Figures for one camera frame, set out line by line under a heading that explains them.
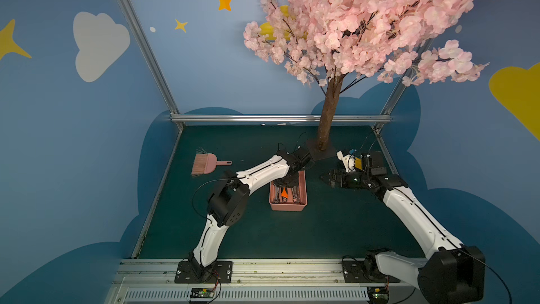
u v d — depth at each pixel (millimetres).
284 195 863
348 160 715
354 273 744
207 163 1044
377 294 729
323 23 499
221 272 736
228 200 519
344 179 713
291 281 735
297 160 733
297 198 925
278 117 1343
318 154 1107
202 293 718
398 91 1044
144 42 847
